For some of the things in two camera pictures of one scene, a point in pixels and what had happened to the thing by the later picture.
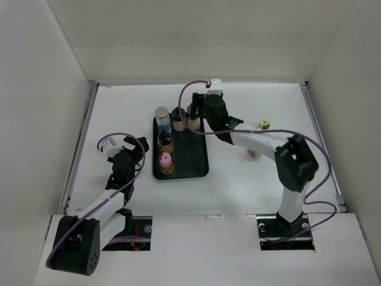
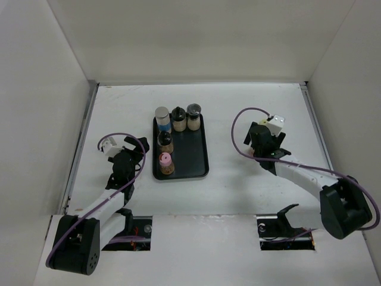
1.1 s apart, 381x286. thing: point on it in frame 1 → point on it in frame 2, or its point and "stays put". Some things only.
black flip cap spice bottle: x=194 y=115 stays put
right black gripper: x=199 y=99 → x=278 y=140
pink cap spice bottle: x=165 y=162 stays put
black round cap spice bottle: x=165 y=142 stays put
